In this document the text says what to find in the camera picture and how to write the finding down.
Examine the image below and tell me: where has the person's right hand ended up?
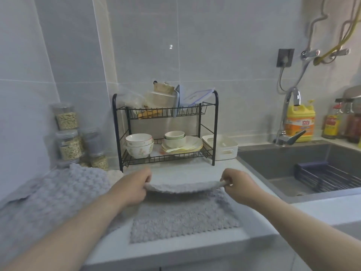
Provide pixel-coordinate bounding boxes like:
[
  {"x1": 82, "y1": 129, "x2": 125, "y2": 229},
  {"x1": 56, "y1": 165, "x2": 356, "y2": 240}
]
[{"x1": 220, "y1": 168, "x2": 267, "y2": 208}]

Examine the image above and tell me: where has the person's left hand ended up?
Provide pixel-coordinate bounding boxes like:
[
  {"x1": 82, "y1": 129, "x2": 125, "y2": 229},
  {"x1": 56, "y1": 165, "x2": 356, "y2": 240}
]
[{"x1": 108, "y1": 167, "x2": 153, "y2": 208}]

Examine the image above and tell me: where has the person's left forearm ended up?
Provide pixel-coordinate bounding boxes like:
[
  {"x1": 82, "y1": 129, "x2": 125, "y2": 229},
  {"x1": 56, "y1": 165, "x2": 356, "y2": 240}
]
[{"x1": 3, "y1": 192, "x2": 124, "y2": 271}]

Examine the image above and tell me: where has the person's right forearm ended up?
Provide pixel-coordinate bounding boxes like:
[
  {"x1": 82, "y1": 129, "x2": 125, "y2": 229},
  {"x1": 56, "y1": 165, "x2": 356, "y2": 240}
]
[{"x1": 255, "y1": 192, "x2": 361, "y2": 271}]

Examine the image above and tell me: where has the grey kitchen sink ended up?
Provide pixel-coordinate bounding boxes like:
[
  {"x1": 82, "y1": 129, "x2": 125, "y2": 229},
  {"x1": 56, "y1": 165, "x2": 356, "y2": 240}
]
[{"x1": 237, "y1": 140, "x2": 361, "y2": 204}]

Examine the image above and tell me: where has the white floral bowl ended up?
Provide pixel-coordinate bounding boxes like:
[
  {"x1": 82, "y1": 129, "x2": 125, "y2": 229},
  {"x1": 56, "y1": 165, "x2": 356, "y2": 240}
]
[{"x1": 125, "y1": 141, "x2": 155, "y2": 159}]

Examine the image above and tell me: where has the white plastic basket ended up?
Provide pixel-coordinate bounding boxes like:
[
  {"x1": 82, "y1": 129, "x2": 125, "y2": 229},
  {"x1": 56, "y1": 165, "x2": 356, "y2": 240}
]
[{"x1": 202, "y1": 134, "x2": 239, "y2": 161}]

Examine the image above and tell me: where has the white red printed mat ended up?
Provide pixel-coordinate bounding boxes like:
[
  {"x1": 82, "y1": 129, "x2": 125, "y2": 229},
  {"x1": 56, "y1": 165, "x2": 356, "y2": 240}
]
[{"x1": 152, "y1": 143, "x2": 167, "y2": 157}]

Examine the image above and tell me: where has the white bowl red rim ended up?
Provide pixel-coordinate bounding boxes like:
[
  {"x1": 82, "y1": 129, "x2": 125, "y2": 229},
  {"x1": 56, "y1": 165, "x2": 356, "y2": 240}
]
[{"x1": 125, "y1": 133, "x2": 153, "y2": 146}]

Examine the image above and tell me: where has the clear empty jar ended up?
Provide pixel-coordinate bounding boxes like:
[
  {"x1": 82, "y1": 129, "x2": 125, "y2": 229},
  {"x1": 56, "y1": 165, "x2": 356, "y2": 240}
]
[{"x1": 82, "y1": 128, "x2": 103, "y2": 157}]

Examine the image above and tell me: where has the pale yellow plate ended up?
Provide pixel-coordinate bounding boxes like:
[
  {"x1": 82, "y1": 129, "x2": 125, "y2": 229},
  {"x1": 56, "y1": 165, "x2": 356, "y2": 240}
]
[{"x1": 162, "y1": 146, "x2": 203, "y2": 155}]

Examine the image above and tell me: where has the cream bowl green rim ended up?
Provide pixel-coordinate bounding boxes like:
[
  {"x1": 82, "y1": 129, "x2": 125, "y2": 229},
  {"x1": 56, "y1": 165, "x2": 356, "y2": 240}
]
[{"x1": 163, "y1": 136, "x2": 187, "y2": 149}]

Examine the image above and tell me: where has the cream plate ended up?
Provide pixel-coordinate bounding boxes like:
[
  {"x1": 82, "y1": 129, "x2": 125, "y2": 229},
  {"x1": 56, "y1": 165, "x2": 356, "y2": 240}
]
[{"x1": 161, "y1": 135, "x2": 203, "y2": 154}]

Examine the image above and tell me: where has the dark blue sink rack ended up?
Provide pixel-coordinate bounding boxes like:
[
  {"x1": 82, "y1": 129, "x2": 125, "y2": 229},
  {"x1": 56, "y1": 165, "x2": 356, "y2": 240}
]
[{"x1": 294, "y1": 161, "x2": 361, "y2": 193}]

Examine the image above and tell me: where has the small cream bowl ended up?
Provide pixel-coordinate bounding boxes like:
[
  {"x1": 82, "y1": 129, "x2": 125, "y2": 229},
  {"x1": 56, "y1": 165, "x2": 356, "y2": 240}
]
[{"x1": 164, "y1": 130, "x2": 186, "y2": 140}]

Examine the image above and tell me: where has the yellow orange cloth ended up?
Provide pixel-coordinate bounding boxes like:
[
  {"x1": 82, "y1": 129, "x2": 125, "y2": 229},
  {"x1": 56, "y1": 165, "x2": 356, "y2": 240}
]
[{"x1": 137, "y1": 107, "x2": 164, "y2": 119}]

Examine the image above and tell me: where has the yellow detergent bottle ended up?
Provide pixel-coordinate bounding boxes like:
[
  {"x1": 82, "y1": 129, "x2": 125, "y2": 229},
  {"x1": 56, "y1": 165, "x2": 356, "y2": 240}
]
[{"x1": 285, "y1": 100, "x2": 316, "y2": 143}]

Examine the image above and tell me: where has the grey blue container lid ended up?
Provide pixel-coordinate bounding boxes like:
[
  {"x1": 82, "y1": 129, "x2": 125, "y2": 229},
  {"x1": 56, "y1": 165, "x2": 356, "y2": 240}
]
[{"x1": 172, "y1": 84, "x2": 181, "y2": 117}]

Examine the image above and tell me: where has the clear lid blue rim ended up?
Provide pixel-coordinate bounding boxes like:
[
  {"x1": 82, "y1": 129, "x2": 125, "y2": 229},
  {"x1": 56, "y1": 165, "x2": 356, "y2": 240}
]
[{"x1": 182, "y1": 88, "x2": 215, "y2": 106}]

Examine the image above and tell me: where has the chrome kitchen faucet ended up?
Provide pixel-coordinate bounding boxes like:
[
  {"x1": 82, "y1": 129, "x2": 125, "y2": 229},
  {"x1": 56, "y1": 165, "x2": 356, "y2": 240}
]
[{"x1": 273, "y1": 87, "x2": 306, "y2": 146}]

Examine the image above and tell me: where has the sauce bottle yellow label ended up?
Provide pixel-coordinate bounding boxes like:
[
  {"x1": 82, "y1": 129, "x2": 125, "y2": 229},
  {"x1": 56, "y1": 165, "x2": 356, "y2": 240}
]
[{"x1": 322, "y1": 98, "x2": 343, "y2": 140}]

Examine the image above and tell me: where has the stainless steel pot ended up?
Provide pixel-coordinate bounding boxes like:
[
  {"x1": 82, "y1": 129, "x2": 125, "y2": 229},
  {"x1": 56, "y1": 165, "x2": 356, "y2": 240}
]
[{"x1": 335, "y1": 85, "x2": 361, "y2": 113}]

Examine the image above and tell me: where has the chrome water valve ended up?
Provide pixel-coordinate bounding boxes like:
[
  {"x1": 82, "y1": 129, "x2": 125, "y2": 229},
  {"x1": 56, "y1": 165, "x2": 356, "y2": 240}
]
[
  {"x1": 300, "y1": 49, "x2": 321, "y2": 61},
  {"x1": 329, "y1": 48, "x2": 351, "y2": 58}
]

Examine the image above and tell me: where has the grey corrugated pipe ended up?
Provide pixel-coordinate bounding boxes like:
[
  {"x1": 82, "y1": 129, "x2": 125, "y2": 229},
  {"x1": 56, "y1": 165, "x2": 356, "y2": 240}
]
[
  {"x1": 306, "y1": 0, "x2": 329, "y2": 53},
  {"x1": 338, "y1": 0, "x2": 361, "y2": 51}
]

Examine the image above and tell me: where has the black wire dish rack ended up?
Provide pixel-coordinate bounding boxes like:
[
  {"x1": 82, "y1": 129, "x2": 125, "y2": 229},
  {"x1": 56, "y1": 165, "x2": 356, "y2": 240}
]
[{"x1": 112, "y1": 90, "x2": 219, "y2": 172}]

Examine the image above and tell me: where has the grey power cable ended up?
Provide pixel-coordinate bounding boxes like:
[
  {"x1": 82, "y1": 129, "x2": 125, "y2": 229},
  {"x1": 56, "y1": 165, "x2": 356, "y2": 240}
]
[{"x1": 278, "y1": 66, "x2": 288, "y2": 93}]

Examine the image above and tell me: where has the grey braided faucet hose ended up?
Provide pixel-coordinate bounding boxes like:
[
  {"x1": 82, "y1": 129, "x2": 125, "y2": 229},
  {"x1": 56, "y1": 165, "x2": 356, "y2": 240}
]
[{"x1": 294, "y1": 60, "x2": 311, "y2": 88}]

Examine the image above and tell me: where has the black wall socket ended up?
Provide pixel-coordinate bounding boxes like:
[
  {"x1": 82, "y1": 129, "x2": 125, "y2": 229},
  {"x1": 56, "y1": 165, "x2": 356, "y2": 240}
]
[{"x1": 276, "y1": 49, "x2": 295, "y2": 67}]

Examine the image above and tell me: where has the yellow gas hose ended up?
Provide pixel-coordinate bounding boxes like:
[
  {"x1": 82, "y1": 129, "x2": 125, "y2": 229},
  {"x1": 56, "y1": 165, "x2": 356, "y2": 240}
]
[{"x1": 313, "y1": 0, "x2": 361, "y2": 66}]

